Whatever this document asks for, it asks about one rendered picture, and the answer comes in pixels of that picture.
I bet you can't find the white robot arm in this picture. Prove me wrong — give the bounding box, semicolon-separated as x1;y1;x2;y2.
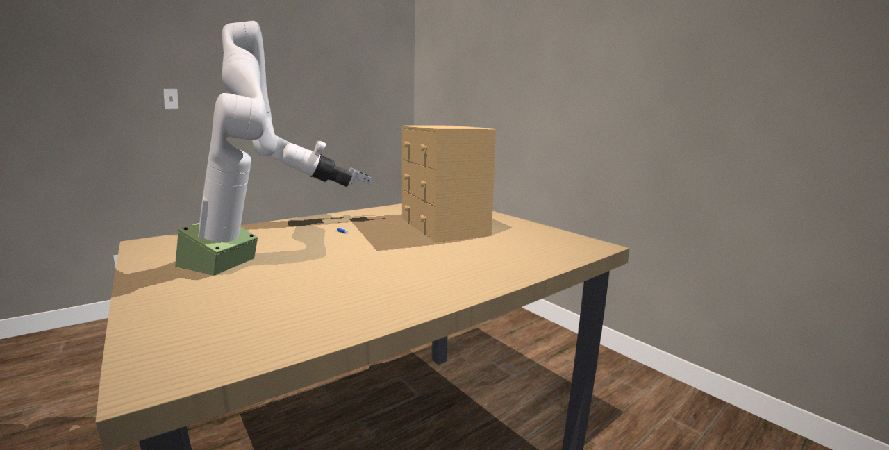
199;21;306;242

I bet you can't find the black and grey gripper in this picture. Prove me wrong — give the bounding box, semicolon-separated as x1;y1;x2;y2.
298;141;372;187

